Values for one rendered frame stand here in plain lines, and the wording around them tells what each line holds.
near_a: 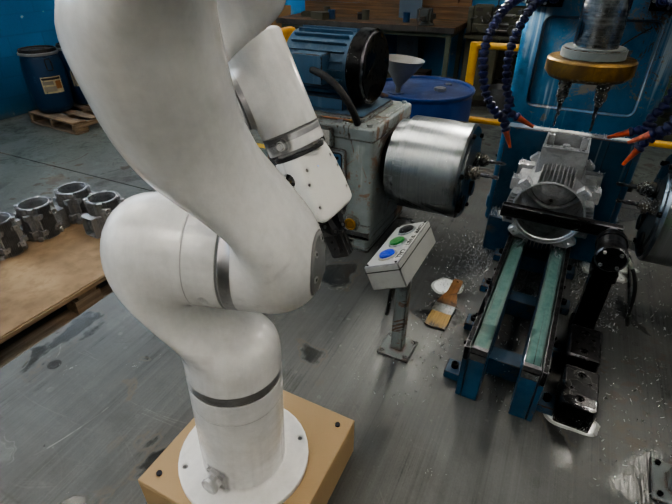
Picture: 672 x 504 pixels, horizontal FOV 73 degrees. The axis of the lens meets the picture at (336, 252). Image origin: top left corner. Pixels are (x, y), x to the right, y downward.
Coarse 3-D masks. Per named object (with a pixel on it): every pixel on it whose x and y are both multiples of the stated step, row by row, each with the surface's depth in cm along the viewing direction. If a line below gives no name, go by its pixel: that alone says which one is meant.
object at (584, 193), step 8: (536, 152) 119; (536, 160) 119; (592, 168) 113; (528, 176) 105; (520, 184) 106; (528, 184) 105; (584, 192) 100; (584, 200) 101; (512, 224) 113; (512, 232) 112; (568, 240) 107
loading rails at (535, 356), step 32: (512, 256) 109; (544, 256) 122; (480, 288) 116; (512, 288) 115; (544, 288) 98; (480, 320) 88; (544, 320) 90; (480, 352) 82; (512, 352) 93; (544, 352) 83; (480, 384) 88; (544, 384) 78
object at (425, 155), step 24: (408, 120) 121; (432, 120) 117; (456, 120) 118; (408, 144) 115; (432, 144) 112; (456, 144) 110; (480, 144) 123; (384, 168) 119; (408, 168) 115; (432, 168) 112; (456, 168) 110; (408, 192) 118; (432, 192) 115; (456, 192) 112; (456, 216) 121
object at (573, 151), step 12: (552, 132) 115; (552, 144) 115; (564, 144) 111; (576, 144) 114; (588, 144) 110; (540, 156) 108; (552, 156) 107; (564, 156) 106; (576, 156) 105; (540, 168) 110; (552, 168) 108; (576, 168) 106
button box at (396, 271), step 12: (396, 228) 94; (420, 228) 88; (408, 240) 85; (420, 240) 86; (432, 240) 91; (396, 252) 82; (408, 252) 82; (420, 252) 86; (372, 264) 82; (384, 264) 80; (396, 264) 78; (408, 264) 81; (420, 264) 85; (372, 276) 82; (384, 276) 81; (396, 276) 79; (408, 276) 80; (384, 288) 82
